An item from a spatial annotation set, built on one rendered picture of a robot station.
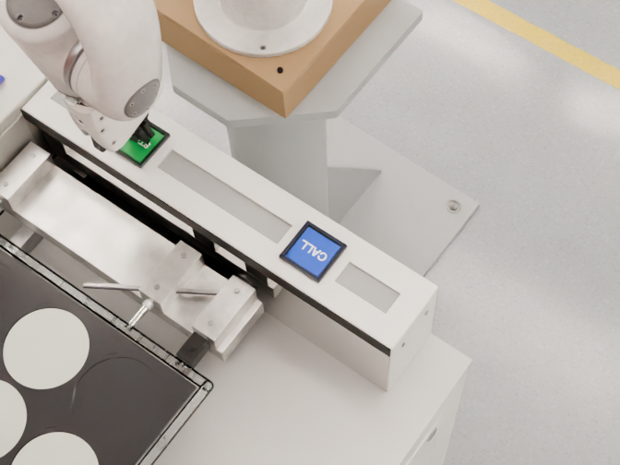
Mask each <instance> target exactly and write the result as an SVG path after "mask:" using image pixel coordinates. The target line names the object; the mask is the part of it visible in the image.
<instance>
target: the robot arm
mask: <svg viewBox="0 0 620 465"><path fill-rule="evenodd" d="M193 2H194V8H195V13H196V16H197V20H198V23H199V25H200V26H201V28H202V29H203V31H205V33H206V34H207V35H208V36H209V37H210V38H211V39H212V40H213V41H214V42H215V43H217V44H218V45H219V46H221V47H222V48H224V49H227V50H229V51H231V52H233V53H236V54H240V55H244V56H250V57H274V56H280V55H284V54H288V53H292V52H294V51H296V50H298V49H300V48H302V47H304V46H306V45H307V44H308V43H309V42H310V41H312V40H313V39H314V38H315V37H316V36H317V35H318V34H319V33H320V32H321V31H322V29H324V27H325V26H326V24H327V22H328V19H329V16H330V14H331V11H332V6H333V0H193ZM0 22H1V25H2V27H3V28H4V30H5V31H6V33H7V34H8V35H9V36H10V37H11V38H12V40H13V41H14V42H15V43H16V44H17V45H18V47H19V48H20V49H21V50H22V51H23V52H24V53H25V54H26V56H27V57H28V58H29V59H30V60H31V61H32V63H33V64H34V65H36V66H37V67H38V68H39V70H40V71H41V72H42V73H43V74H44V75H45V76H46V78H47V79H48V80H49V81H50V82H51V83H52V84H53V86H54V87H55V88H56V89H57V90H58V91H59V92H61V93H62V97H63V100H64V103H65V106H66V108H67V111H68V113H69V114H70V116H71V118H72V119H73V121H74V122H75V124H76V125H77V127H78V128H79V130H80V131H81V132H82V133H83V134H84V135H86V136H88V135H90V136H91V140H92V143H93V146H94V148H95V149H97V150H99V151H101V152H104V151H105V150H107V149H108V150H109V151H111V152H114V151H117V150H119V149H120V148H121V147H122V146H123V145H124V144H125V143H126V141H127V140H128V139H131V140H132V141H134V142H136V143H138V141H139V140H141V141H142V142H144V143H146V144H147V145H148V144H149V143H150V139H149V138H152V137H154V136H155V133H154V132H153V131H152V129H151V128H150V127H149V126H150V125H151V122H150V121H149V119H148V116H149V111H150V110H151V108H152V107H153V105H154V104H155V103H156V101H157V100H158V98H159V97H160V96H161V93H162V90H163V84H162V81H161V76H162V49H161V28H160V22H159V17H158V13H157V9H156V7H155V4H154V1H153V0H0Z"/></svg>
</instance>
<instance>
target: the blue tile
mask: <svg viewBox="0 0 620 465"><path fill-rule="evenodd" d="M340 249H341V247H340V246H339V245H337V244H335V243H333V242H332V241H330V240H329V239H328V238H326V237H325V236H323V235H322V234H320V233H318V232H316V231H315V230H313V229H312V228H310V227H308V228H307V229H306V230H305V232H304V233H303V234H302V236H301V237H300V238H299V239H298V241H297V242H296V243H295V244H294V246H293V247H292V248H291V249H290V251H289V252H288V253H287V254H286V257H288V258H289V259H290V260H292V261H293V262H295V263H296V264H298V265H300V266H301V267H303V268H305V269H306V270H308V271H309V272H311V273H313V274H314V275H316V276H317V277H318V276H319V275H320V274H321V272H322V271H323V270H324V269H325V267H326V266H327V265H328V263H329V262H330V261H331V259H332V258H333V257H334V256H335V255H336V254H337V253H338V251H339V250H340Z"/></svg>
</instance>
